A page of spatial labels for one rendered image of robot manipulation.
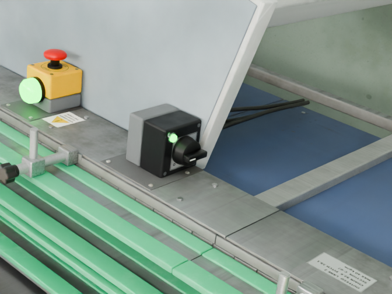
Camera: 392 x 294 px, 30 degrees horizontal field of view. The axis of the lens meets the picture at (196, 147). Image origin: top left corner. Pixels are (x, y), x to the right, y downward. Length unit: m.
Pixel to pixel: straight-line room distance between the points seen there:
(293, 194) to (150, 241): 0.25
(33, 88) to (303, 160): 0.48
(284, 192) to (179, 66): 0.25
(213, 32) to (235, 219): 0.27
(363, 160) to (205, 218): 0.38
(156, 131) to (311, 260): 0.30
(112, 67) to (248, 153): 0.27
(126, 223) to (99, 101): 0.34
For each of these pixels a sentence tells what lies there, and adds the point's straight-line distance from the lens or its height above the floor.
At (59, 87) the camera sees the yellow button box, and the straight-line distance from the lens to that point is 1.28.
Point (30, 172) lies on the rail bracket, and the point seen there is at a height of 0.97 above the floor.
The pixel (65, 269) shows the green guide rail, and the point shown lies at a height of 0.91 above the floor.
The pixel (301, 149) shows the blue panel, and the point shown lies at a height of 0.51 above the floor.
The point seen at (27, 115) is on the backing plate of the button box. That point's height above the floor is 0.86.
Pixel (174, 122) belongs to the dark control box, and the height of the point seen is 0.80.
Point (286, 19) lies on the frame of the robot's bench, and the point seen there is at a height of 0.60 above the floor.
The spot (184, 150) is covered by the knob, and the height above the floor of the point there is 0.81.
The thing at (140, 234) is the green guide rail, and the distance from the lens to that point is 0.99.
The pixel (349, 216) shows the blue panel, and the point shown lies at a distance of 1.12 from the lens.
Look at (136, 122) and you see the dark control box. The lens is 1.10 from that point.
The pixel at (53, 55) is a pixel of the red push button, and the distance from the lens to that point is 1.28.
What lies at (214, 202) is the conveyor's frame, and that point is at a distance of 1.05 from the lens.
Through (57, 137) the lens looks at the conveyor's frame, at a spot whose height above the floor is 0.87.
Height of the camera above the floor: 1.55
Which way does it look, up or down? 44 degrees down
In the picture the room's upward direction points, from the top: 109 degrees counter-clockwise
